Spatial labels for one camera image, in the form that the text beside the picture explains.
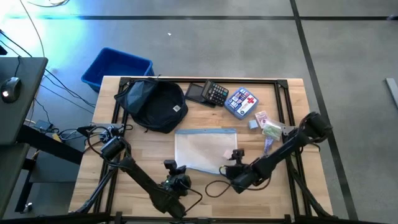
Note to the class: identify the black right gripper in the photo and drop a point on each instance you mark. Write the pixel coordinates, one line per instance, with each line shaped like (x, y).
(237, 177)

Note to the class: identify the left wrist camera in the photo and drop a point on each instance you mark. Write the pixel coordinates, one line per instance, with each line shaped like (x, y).
(170, 165)

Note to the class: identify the small purple item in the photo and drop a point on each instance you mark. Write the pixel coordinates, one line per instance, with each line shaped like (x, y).
(268, 144)

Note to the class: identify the dark grey desk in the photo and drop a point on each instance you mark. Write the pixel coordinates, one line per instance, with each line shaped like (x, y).
(29, 102)

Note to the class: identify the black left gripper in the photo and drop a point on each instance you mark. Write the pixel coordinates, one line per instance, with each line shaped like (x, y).
(179, 183)

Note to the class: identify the navy blue backpack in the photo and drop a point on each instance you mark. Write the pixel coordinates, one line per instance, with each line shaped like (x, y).
(161, 109)

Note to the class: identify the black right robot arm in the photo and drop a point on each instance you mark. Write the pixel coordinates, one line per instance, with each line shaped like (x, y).
(280, 154)

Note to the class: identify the grey power adapter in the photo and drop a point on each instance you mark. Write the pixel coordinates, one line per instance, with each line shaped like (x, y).
(43, 125)

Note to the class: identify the black tablet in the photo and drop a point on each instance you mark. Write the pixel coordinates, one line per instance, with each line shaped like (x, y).
(194, 92)

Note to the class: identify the black desk support beam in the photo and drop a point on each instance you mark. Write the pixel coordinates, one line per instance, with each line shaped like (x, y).
(62, 150)

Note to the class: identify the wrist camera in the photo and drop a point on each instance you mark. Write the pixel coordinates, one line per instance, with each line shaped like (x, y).
(170, 165)
(238, 154)

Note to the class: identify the blue plastic bin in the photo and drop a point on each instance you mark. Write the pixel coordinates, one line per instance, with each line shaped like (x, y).
(115, 67)

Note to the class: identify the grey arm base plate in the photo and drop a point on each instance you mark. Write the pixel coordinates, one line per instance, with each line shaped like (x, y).
(96, 125)
(287, 130)

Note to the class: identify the green clear packet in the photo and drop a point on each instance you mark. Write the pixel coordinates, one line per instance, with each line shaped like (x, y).
(272, 130)

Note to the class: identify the desk caster wheel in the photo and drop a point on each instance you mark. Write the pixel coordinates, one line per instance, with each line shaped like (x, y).
(28, 207)

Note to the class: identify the clear blue-trimmed zip pouch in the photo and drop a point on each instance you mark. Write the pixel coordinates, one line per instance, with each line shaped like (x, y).
(199, 149)

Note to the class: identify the black calculator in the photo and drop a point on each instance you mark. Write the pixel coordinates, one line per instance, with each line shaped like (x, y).
(215, 92)

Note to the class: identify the pink card pack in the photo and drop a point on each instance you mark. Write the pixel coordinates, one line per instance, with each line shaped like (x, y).
(262, 119)

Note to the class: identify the black computer mouse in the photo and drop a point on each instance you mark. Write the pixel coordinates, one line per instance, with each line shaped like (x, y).
(11, 90)

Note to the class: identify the blue first aid kit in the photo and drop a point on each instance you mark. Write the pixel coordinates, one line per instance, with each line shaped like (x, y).
(241, 103)

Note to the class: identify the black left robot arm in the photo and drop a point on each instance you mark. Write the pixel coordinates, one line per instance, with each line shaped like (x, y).
(140, 179)

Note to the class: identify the grey metal bar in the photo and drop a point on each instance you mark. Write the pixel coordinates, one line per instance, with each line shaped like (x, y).
(393, 91)

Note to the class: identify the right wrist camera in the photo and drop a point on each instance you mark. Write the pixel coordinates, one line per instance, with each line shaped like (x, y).
(238, 154)

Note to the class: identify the black aluminium table frame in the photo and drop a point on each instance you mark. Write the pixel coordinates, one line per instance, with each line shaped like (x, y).
(248, 80)

